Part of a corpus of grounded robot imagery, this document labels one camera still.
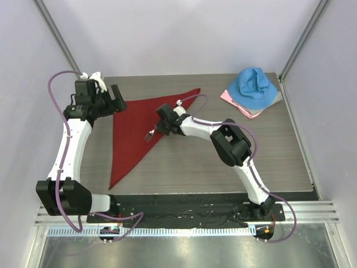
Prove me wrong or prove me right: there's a right aluminium frame post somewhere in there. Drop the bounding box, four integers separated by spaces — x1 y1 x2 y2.
278 0 331 82

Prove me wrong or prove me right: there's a silver metal fork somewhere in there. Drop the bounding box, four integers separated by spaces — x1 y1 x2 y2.
144 128 156 143

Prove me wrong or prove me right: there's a pink folded cloth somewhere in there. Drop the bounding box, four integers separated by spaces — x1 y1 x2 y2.
220 90 259 119

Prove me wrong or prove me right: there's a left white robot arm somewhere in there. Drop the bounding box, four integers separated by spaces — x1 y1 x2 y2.
36 72 127 223

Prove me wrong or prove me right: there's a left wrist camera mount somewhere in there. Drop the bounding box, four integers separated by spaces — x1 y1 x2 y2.
80 71 108 93

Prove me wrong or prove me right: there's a left aluminium frame post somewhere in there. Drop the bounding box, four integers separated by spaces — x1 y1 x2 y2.
32 0 81 79

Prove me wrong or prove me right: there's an aluminium frame post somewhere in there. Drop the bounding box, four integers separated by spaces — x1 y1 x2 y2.
278 0 331 82
32 0 81 79

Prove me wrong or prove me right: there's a red cloth napkin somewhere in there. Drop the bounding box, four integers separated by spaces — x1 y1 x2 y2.
109 88 201 189

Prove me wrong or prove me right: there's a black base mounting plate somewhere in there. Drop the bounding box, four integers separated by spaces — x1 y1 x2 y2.
86 193 286 229

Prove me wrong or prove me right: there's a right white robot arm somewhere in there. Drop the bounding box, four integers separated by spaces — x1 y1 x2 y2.
155 103 276 221

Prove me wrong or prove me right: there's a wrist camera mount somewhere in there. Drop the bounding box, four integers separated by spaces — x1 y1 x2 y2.
173 100 186 117
80 71 108 93

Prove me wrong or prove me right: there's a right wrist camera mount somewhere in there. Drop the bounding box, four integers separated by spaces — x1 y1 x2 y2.
173 100 186 117

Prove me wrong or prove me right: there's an aluminium front rail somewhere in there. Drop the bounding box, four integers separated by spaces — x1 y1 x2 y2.
35 200 339 226

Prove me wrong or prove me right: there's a blue bucket hat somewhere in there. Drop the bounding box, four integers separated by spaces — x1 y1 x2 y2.
226 68 278 110

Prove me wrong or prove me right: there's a white slotted cable duct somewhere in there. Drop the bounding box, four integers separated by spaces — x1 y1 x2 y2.
47 225 256 237

